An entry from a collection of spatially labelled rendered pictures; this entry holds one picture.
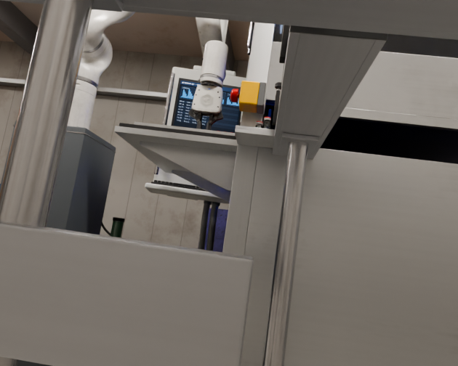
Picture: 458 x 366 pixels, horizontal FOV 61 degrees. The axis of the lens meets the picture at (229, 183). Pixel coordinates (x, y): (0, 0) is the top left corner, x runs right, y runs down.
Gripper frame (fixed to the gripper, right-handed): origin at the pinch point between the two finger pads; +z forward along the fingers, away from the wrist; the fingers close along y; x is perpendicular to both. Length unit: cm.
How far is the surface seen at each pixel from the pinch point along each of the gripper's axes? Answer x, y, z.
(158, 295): -94, 16, 43
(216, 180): -4.3, 7.6, 18.2
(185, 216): 375, -76, 11
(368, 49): -80, 35, 10
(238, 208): -14.3, 16.9, 27.1
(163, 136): -12.7, -9.9, 7.6
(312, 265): -14, 40, 41
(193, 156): -4.2, -1.1, 11.1
